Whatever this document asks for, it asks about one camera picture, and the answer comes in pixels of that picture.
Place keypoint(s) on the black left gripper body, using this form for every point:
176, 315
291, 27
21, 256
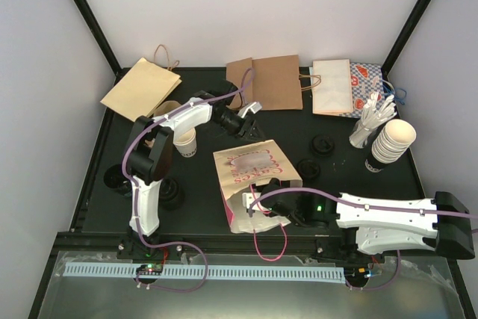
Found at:
235, 128

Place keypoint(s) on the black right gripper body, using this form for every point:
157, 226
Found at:
296, 220

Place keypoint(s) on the single black cup lid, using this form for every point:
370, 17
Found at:
308, 169

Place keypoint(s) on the cake print paper bag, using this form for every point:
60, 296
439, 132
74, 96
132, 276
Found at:
243, 172

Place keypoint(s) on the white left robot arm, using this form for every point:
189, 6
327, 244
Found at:
149, 154

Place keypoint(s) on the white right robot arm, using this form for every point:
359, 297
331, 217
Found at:
441, 224

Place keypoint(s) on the white paper coffee cup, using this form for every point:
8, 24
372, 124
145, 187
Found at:
186, 144

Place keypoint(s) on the brown kraft paper bag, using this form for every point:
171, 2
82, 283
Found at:
276, 84

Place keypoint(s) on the black cup lid stack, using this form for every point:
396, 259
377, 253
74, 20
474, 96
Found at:
322, 145

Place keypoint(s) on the brown pulp cup carrier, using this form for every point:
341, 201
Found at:
166, 107

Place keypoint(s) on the white paper bag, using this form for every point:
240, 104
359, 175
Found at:
330, 84

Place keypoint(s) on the stack of black lids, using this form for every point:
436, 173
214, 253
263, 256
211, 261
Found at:
171, 195

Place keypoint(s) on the stack of paper cups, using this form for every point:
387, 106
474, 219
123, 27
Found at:
392, 142

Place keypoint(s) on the white plastic cutlery bunch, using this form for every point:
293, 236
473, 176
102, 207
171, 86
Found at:
372, 117

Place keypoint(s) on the red blue patterned bag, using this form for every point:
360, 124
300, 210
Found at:
367, 79

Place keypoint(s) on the tan paper bag with handles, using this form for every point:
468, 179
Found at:
143, 88

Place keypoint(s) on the white perforated front rail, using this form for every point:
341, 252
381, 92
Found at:
212, 272

